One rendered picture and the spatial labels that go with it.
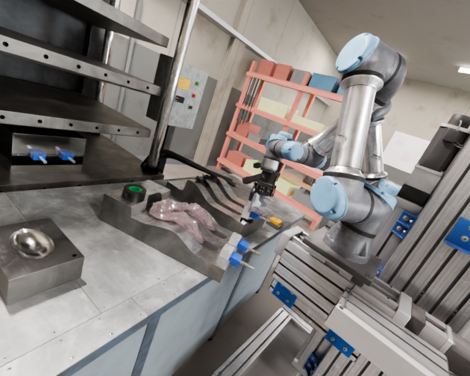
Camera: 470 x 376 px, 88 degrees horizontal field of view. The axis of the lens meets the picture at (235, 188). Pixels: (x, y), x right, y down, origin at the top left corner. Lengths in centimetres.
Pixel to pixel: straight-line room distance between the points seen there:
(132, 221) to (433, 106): 827
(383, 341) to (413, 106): 807
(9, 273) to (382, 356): 88
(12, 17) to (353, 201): 196
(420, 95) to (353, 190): 801
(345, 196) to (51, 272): 75
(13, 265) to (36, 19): 161
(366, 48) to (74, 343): 99
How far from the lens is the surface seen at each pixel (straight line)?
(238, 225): 110
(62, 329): 70
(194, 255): 86
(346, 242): 85
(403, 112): 862
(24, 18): 207
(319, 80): 426
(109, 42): 205
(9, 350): 69
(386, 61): 88
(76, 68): 130
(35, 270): 72
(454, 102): 865
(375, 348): 82
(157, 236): 90
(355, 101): 81
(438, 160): 108
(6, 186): 126
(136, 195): 94
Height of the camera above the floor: 135
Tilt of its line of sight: 18 degrees down
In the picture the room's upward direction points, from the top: 21 degrees clockwise
